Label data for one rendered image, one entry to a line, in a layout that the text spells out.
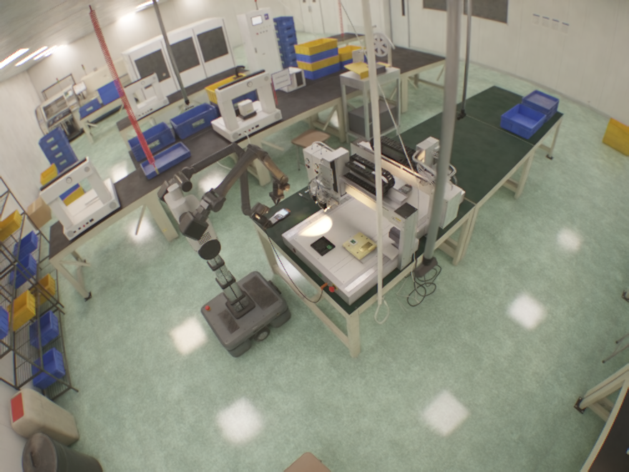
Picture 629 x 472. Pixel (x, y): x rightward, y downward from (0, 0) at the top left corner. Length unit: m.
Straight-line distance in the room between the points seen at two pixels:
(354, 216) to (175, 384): 2.09
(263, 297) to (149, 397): 1.41
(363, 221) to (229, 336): 1.38
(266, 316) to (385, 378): 1.07
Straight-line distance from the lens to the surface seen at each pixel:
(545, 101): 4.95
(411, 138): 3.48
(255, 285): 2.85
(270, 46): 7.57
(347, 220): 2.32
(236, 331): 2.65
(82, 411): 3.61
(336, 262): 2.07
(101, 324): 3.91
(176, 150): 4.26
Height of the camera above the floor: 2.47
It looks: 46 degrees down
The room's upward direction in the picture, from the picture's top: 11 degrees counter-clockwise
